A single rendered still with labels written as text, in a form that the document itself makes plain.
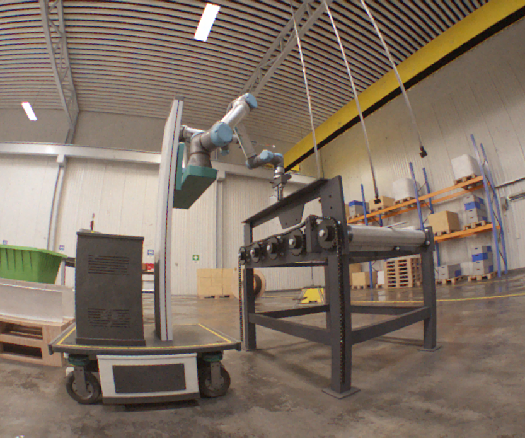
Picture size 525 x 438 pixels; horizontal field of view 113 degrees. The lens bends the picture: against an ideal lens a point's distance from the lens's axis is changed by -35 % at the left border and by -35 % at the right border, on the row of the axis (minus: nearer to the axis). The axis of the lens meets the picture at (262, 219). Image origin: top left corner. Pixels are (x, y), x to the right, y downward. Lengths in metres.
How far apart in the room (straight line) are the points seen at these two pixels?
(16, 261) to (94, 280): 2.00
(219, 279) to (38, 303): 7.64
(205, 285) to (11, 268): 7.03
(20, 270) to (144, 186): 9.74
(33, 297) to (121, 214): 10.04
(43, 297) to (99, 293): 0.94
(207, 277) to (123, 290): 7.92
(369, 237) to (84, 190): 11.91
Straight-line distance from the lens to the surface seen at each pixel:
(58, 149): 12.97
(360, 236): 1.47
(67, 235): 12.25
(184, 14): 9.40
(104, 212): 12.09
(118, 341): 1.32
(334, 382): 1.49
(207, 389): 1.47
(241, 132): 1.81
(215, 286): 9.19
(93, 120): 14.08
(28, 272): 3.13
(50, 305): 2.16
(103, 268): 1.29
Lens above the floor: 0.64
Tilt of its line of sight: 13 degrees up
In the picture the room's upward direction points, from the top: 2 degrees counter-clockwise
